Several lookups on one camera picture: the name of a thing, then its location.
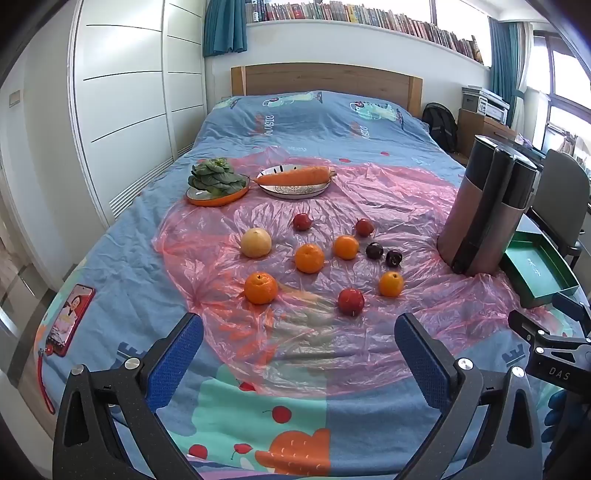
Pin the grey chair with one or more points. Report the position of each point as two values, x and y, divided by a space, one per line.
563 194

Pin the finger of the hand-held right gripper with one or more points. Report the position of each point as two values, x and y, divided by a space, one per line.
575 307
531 328

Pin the carrot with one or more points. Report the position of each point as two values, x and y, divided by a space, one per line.
295 176

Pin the black backpack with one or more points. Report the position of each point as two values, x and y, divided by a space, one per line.
438 127

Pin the wooden chest of drawers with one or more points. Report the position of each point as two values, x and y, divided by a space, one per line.
480 131

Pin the red apple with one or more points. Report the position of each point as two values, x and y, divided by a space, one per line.
364 227
302 221
351 301

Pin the steel and black kettle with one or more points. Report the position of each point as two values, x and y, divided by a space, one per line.
480 217

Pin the bok choy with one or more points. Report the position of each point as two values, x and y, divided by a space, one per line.
214 177

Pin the small orange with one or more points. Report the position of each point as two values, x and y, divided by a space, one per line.
391 284

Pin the white wardrobe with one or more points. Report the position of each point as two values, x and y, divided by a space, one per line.
129 92

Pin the pink plastic sheet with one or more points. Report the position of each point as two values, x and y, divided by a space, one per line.
286 332

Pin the light switch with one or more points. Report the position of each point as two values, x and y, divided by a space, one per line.
14 98

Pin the dark plum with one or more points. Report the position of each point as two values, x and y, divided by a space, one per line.
394 257
374 250

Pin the window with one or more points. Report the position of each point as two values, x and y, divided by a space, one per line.
565 92

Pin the yellow pear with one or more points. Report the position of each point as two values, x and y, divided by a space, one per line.
256 242

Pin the person's right hand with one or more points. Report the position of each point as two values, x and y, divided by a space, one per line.
556 415

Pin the smartphone in red case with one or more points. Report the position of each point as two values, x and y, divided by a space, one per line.
71 318

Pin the teal curtain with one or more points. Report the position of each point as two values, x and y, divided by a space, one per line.
503 69
225 27

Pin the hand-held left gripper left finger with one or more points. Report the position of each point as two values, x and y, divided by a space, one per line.
178 355

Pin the wooden headboard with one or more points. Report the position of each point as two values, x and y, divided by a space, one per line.
323 78

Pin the green tray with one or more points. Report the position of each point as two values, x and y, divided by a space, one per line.
538 272

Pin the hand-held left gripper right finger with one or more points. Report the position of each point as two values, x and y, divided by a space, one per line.
420 360

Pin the row of books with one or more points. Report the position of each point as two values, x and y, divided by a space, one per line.
369 16

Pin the white printer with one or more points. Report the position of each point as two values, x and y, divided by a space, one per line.
485 104

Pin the white plate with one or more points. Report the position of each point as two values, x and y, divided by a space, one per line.
291 191

